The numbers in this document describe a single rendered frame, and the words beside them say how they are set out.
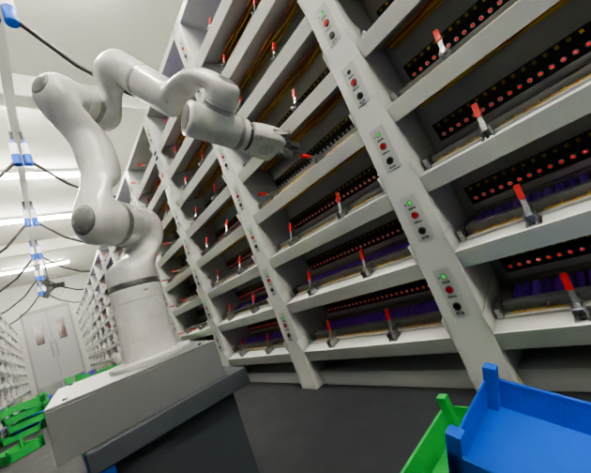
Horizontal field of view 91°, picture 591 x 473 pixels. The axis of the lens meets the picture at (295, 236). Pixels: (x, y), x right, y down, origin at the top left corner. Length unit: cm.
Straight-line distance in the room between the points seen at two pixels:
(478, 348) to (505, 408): 20
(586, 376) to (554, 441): 26
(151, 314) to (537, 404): 79
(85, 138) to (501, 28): 99
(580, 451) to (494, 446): 10
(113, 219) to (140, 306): 22
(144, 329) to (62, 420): 21
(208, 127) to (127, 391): 59
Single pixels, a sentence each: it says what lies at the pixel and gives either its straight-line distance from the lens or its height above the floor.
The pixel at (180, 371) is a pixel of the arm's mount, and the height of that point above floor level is 33.
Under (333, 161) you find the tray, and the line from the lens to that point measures 94.
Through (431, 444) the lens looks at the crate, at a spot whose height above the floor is 4.
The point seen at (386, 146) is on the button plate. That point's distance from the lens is 83.
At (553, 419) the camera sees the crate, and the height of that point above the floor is 8.
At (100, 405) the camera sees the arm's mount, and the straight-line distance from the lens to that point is 73.
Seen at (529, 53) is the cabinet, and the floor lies 72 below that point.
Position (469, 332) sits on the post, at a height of 16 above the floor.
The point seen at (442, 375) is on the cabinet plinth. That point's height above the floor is 3.
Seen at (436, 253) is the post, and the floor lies 36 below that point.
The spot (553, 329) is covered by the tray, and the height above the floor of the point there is 15.
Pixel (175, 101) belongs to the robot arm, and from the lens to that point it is 87.
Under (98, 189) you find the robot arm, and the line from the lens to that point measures 87.
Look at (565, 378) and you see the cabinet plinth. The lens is 89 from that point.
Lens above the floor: 43
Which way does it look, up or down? 8 degrees up
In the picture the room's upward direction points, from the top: 21 degrees counter-clockwise
